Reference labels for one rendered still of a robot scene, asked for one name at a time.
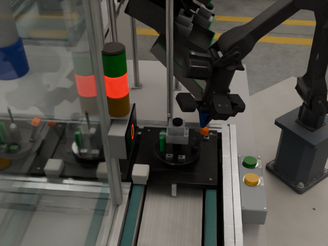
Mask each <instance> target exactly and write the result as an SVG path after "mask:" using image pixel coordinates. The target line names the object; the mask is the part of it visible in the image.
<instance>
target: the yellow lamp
mask: <svg viewBox="0 0 328 246"><path fill-rule="evenodd" d="M107 104H108V113H109V115H110V116H112V117H123V116H126V115H127V114H129V112H130V100H129V93H128V94H127V95H126V96H124V97H122V98H111V97H108V96H107Z"/></svg>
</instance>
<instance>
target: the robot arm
mask: <svg viewBox="0 0 328 246"><path fill-rule="evenodd" d="M301 9H303V10H310V11H314V15H315V19H316V26H315V32H314V37H313V42H312V47H311V52H310V57H309V61H308V66H307V72H306V73H305V74H304V75H303V76H302V77H297V84H296V86H295V89H296V91H297V93H298V95H299V96H300V97H301V99H302V100H303V101H304V102H303V103H302V105H301V106H300V110H299V114H298V117H299V118H297V119H296V120H295V122H296V123H298V124H299V125H301V126H302V127H304V128H306V129H307V130H309V131H310V132H314V131H316V130H317V129H319V128H321V127H323V126H324V125H326V122H325V121H324V120H325V116H326V114H328V101H327V95H328V88H327V84H326V79H325V75H326V71H327V67H328V0H278V1H276V2H275V3H274V4H272V5H271V6H270V7H268V8H267V9H266V10H264V11H263V12H262V13H260V14H259V15H258V16H256V17H255V18H254V19H252V20H251V21H249V22H248V23H246V24H244V25H240V26H236V27H233V28H232V29H230V30H228V31H226V32H224V33H223V34H221V35H220V37H219V38H218V40H217V41H216V42H215V43H213V44H212V45H211V46H210V47H209V48H207V49H206V51H207V54H205V53H198V52H195V51H189V52H188V55H186V56H185V58H184V59H183V62H182V68H181V73H182V77H183V78H188V79H196V80H204V81H205V82H206V83H207V84H206V86H205V90H202V91H201V95H202V98H194V97H193V96H192V95H191V93H181V92H180V93H178V94H177V96H176V101H177V103H178V105H179V107H180V109H181V111H182V112H195V110H196V109H197V110H198V112H199V119H200V127H201V128H204V127H205V126H206V125H207V124H208V123H209V122H210V121H211V120H212V119H213V120H224V121H226V120H227V119H228V118H229V117H235V115H237V113H243V112H244V110H245V108H246V105H245V103H244V102H243V100H242V99H241V97H240V96H239V95H238V94H230V89H229V86H230V83H231V81H232V78H233V76H234V73H235V71H236V70H240V71H244V70H245V68H244V67H243V65H242V62H241V60H242V59H243V58H244V57H245V56H247V55H248V54H249V53H250V52H251V51H252V49H253V47H254V46H255V44H256V42H257V41H258V40H259V39H260V38H262V37H263V36H265V35H266V34H267V33H269V32H270V31H272V30H273V29H274V28H276V27H277V26H278V25H280V24H281V23H283V22H284V21H286V20H287V19H288V18H290V17H291V16H292V15H294V14H295V13H297V12H298V11H299V10H301ZM218 51H220V52H221V53H222V55H223V56H222V57H220V56H219V54H218V53H217V52H218Z"/></svg>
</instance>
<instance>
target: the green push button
mask: <svg viewBox="0 0 328 246"><path fill-rule="evenodd" d="M243 164H244V165H245V166H247V167H255V166H256V165H257V160H256V159H255V158H254V157H252V156H247V157H245V158H244V160H243Z"/></svg>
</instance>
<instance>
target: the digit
mask: <svg viewBox="0 0 328 246"><path fill-rule="evenodd" d="M130 136H131V146H132V144H133V140H134V136H135V129H134V116H133V117H132V121H131V125H130Z"/></svg>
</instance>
